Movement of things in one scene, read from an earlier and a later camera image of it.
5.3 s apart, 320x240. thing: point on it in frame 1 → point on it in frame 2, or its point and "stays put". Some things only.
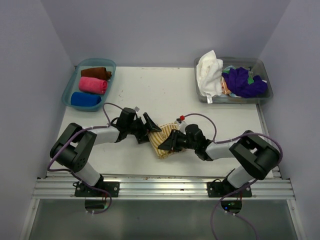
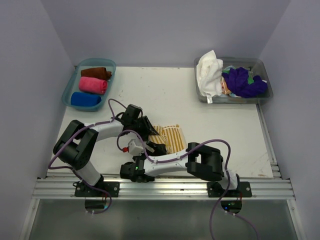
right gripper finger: x=178 y=149 → x=161 y=149
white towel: x=209 y=72 stays put
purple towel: x=237 y=82 stays put
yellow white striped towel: x=156 y=138 stays put
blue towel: x=84 y=99 stays put
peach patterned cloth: x=225 y=89 stays put
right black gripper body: x=190 y=145 → x=153 y=146
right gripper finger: x=171 y=142 → x=149 y=148
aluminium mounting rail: x=158 y=187 stays put
